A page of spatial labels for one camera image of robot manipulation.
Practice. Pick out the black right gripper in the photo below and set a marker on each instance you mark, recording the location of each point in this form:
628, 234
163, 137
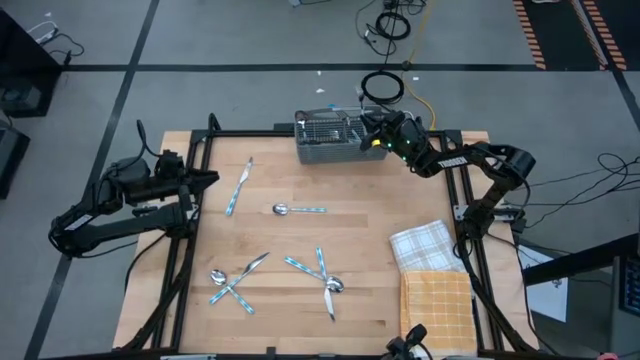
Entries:
402, 135

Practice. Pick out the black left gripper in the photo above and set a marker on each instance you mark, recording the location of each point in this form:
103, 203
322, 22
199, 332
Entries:
172, 172

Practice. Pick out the grey mesh cutlery basket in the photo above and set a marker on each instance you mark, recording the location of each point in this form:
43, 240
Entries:
330, 147

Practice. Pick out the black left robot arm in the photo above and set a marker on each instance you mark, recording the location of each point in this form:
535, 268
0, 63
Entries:
125, 225

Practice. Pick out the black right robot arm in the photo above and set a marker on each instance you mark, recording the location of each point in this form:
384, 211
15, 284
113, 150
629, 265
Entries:
452, 162

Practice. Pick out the black floor plug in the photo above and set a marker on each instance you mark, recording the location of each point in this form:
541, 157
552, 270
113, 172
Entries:
406, 65

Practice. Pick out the white plaid cloth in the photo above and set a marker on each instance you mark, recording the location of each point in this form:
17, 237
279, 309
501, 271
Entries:
425, 247

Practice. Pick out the black case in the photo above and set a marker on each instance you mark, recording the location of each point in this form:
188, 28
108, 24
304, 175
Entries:
12, 160

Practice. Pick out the orange plaid cloth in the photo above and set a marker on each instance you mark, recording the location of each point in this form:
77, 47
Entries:
437, 315

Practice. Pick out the black device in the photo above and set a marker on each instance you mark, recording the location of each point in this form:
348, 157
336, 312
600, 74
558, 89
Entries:
417, 332

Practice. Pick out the black desk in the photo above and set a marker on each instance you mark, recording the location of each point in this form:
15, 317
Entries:
20, 75

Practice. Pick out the black bar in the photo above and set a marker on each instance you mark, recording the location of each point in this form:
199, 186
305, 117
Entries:
575, 262

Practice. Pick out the white paper sheet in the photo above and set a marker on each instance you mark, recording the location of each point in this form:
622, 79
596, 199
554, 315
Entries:
547, 300

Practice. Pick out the dark monitor screen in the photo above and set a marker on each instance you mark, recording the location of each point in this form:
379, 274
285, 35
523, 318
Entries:
631, 285

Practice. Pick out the grey cabinet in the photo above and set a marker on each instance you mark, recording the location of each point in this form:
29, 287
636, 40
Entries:
620, 335

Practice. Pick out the pink object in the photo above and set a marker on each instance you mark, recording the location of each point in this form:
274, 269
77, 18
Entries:
607, 357

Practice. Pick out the black table frame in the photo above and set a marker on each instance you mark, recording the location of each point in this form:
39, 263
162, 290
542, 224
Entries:
250, 133

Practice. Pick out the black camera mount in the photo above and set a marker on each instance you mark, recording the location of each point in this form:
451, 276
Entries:
270, 352

